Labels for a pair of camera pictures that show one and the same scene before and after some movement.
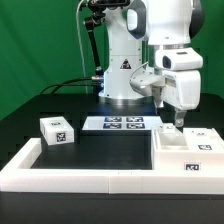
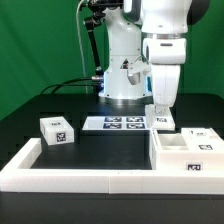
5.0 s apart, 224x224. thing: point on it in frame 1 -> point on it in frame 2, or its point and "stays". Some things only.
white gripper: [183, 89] -> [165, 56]
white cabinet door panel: [167, 128] -> [158, 122]
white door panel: [203, 139] stays
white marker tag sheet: [120, 123] stays
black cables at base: [69, 85] stays
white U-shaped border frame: [18, 176] stays
